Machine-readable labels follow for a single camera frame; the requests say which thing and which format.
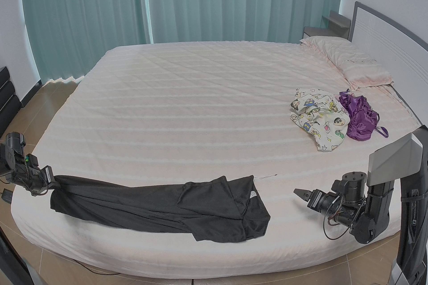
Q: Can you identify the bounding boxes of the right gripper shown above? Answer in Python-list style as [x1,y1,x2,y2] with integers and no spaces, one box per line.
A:
[294,188,336,214]

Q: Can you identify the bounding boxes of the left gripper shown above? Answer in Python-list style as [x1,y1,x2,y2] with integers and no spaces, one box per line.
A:
[32,166,56,192]

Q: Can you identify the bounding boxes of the black long-sleeved shirt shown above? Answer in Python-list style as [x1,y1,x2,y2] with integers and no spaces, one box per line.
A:
[50,174,271,243]

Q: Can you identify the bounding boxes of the bed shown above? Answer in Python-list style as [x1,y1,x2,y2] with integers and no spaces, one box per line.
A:
[10,1,428,277]

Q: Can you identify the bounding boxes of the white printed garment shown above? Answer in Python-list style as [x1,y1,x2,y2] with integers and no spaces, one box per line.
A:
[290,87,351,152]

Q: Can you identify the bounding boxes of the purple satin garment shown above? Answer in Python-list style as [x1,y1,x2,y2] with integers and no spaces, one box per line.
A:
[338,92,389,141]

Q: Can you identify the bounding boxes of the pale pink pillow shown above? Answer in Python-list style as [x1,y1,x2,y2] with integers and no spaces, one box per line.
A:
[298,36,395,90]

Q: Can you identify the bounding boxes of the grey bedside table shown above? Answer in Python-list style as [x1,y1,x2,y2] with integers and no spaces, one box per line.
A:
[302,10,352,40]

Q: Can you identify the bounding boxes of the black cable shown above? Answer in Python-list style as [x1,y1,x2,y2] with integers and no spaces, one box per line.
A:
[322,207,352,241]
[72,259,118,276]

